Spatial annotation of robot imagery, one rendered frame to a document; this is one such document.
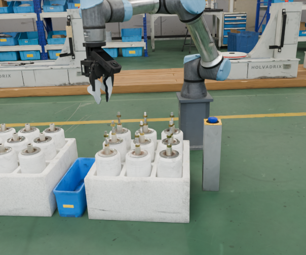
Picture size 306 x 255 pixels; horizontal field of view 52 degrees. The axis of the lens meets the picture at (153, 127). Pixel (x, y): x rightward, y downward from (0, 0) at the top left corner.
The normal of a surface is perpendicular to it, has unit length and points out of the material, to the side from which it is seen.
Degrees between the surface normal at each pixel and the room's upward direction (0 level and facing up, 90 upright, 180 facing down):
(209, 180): 90
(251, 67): 90
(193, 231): 0
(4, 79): 90
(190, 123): 90
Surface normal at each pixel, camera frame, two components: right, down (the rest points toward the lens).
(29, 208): -0.07, 0.35
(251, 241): -0.03, -0.94
